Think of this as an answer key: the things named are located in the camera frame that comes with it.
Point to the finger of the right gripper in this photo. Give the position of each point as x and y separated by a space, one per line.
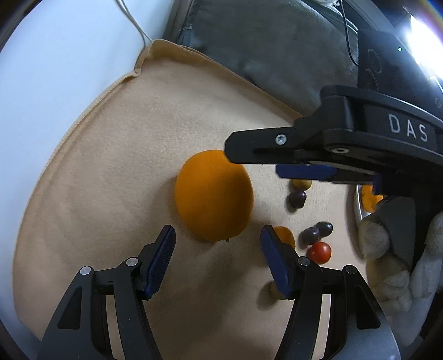
274 146

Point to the red cherry tomato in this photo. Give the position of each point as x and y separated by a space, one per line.
319 253

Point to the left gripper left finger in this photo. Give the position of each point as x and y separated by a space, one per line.
79 329

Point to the dark purple plum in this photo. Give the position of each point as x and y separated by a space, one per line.
310 236

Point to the tan blanket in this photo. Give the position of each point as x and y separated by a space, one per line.
108 191

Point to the floral white plate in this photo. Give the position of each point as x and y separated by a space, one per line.
359 212

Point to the large orange with stem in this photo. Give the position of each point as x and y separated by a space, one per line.
368 199

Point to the brown longan fruit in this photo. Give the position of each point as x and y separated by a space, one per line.
301 184

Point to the small orange kumquat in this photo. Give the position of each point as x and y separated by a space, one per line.
285 236

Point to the white gloved right hand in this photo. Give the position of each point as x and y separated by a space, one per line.
404 271

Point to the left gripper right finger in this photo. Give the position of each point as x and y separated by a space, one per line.
358 328

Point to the grey cushion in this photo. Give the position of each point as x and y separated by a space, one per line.
289 49

